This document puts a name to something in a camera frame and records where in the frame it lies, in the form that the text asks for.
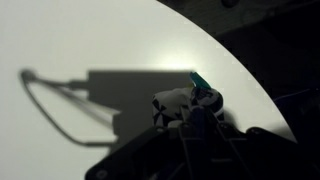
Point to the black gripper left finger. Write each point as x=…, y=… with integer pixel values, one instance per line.
x=146, y=150

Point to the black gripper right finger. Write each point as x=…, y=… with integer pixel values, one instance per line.
x=253, y=153

